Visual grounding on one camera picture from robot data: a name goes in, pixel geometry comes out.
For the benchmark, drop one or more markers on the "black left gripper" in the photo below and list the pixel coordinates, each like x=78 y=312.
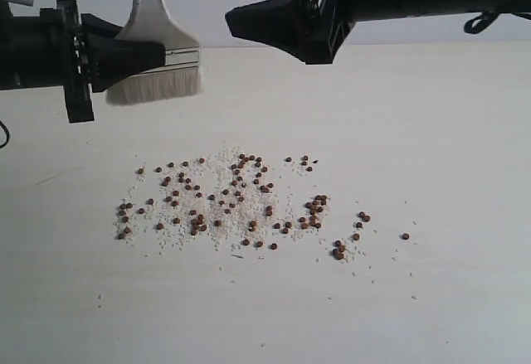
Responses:
x=54 y=49

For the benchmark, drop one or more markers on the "wooden handle paint brush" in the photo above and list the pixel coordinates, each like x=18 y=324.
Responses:
x=173 y=65

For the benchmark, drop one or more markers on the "red beans and rice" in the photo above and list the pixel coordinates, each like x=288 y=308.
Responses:
x=303 y=228

